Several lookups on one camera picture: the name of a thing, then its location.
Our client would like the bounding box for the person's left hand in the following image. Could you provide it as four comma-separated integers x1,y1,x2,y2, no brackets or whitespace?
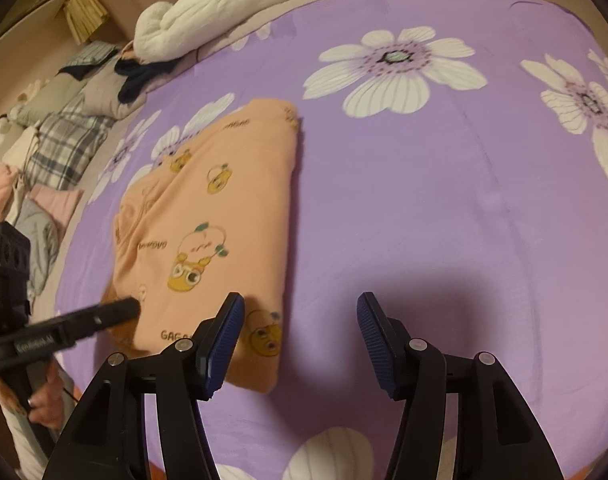
28,360,64,430

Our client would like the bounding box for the taupe pillow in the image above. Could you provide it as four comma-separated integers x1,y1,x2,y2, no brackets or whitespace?
10,68,146,127

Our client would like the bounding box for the orange cartoon print baby garment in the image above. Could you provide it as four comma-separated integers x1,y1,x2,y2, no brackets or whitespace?
104,99,300,393

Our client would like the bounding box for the striped blue folded cloth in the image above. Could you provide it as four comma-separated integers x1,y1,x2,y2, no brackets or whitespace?
59,41,120,80

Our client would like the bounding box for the plaid grey pillow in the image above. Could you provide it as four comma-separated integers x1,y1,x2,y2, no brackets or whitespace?
24,92,115,191

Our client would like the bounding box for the purple floral bed sheet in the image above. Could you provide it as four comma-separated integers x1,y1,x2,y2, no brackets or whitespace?
56,0,608,479

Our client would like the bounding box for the dark navy garment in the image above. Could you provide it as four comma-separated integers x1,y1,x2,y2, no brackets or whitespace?
114,58,180,104

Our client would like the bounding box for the pink folded garment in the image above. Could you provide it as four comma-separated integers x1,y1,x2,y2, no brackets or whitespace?
28,184,83,240

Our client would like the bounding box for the white cream garment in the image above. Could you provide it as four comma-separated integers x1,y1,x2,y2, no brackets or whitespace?
0,126,39,226

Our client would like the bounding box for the straw tassel bundle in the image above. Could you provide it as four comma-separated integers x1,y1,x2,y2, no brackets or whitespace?
63,0,110,46

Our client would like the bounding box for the white plush goose toy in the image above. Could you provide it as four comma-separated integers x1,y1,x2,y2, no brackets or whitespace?
134,0,416,65

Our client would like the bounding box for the grey folded garment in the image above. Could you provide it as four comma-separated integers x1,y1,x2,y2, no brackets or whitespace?
14,198,60,296

